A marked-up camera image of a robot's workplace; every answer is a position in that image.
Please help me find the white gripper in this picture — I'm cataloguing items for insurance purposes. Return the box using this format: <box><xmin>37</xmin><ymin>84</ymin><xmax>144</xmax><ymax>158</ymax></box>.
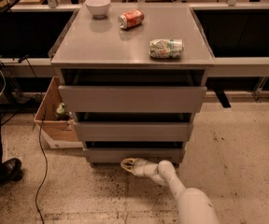
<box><xmin>120</xmin><ymin>158</ymin><xmax>158</xmax><ymax>178</ymax></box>

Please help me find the grey bottom drawer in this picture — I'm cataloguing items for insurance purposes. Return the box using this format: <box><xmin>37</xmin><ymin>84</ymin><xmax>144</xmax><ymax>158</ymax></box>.
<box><xmin>83</xmin><ymin>141</ymin><xmax>186</xmax><ymax>164</ymax></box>

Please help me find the grey drawer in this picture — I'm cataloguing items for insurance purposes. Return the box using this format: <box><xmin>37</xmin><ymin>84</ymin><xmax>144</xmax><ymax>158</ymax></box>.
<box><xmin>57</xmin><ymin>69</ymin><xmax>207</xmax><ymax>114</ymax></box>
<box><xmin>83</xmin><ymin>141</ymin><xmax>186</xmax><ymax>164</ymax></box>
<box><xmin>74</xmin><ymin>112</ymin><xmax>193</xmax><ymax>142</ymax></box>

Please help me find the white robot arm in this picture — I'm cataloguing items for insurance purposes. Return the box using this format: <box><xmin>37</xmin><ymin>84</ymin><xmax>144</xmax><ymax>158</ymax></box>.
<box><xmin>120</xmin><ymin>158</ymin><xmax>219</xmax><ymax>224</ymax></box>

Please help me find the grey middle drawer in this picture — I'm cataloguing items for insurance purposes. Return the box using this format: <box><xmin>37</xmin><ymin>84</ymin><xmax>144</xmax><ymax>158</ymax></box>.
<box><xmin>74</xmin><ymin>112</ymin><xmax>193</xmax><ymax>142</ymax></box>

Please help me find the grey top drawer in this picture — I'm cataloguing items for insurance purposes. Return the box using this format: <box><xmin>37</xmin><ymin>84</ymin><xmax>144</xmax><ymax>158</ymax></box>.
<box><xmin>57</xmin><ymin>69</ymin><xmax>207</xmax><ymax>114</ymax></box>

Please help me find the grey drawer cabinet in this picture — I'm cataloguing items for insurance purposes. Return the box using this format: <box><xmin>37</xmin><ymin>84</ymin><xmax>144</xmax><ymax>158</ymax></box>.
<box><xmin>50</xmin><ymin>2</ymin><xmax>216</xmax><ymax>168</ymax></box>

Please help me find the green bottle in box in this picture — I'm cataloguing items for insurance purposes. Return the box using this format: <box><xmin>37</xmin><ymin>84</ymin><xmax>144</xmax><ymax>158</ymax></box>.
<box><xmin>55</xmin><ymin>103</ymin><xmax>71</xmax><ymax>120</ymax></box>

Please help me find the cardboard box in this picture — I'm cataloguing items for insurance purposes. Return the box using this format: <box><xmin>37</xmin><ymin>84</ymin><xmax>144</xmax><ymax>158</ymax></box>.
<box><xmin>34</xmin><ymin>77</ymin><xmax>83</xmax><ymax>148</ymax></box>

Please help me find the green white soda can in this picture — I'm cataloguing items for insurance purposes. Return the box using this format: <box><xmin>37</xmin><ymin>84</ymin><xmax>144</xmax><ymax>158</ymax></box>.
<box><xmin>149</xmin><ymin>39</ymin><xmax>184</xmax><ymax>59</ymax></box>

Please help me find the black shoe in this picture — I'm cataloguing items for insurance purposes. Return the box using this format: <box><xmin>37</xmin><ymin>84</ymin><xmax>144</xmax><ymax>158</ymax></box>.
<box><xmin>0</xmin><ymin>158</ymin><xmax>22</xmax><ymax>188</ymax></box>

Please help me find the orange soda can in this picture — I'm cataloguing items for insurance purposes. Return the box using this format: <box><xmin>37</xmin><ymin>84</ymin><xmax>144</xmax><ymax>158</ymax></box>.
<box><xmin>118</xmin><ymin>9</ymin><xmax>145</xmax><ymax>30</ymax></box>

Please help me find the white ceramic bowl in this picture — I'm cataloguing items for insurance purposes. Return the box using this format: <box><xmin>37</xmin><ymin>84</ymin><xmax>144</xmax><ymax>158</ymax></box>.
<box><xmin>85</xmin><ymin>0</ymin><xmax>111</xmax><ymax>18</ymax></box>

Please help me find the black floor cable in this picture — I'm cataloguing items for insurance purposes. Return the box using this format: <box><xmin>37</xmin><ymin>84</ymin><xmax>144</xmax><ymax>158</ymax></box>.
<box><xmin>17</xmin><ymin>55</ymin><xmax>50</xmax><ymax>224</ymax></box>

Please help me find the metal rail frame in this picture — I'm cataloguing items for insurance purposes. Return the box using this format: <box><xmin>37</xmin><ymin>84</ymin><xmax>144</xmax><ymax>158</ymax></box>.
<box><xmin>0</xmin><ymin>57</ymin><xmax>269</xmax><ymax>77</ymax></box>

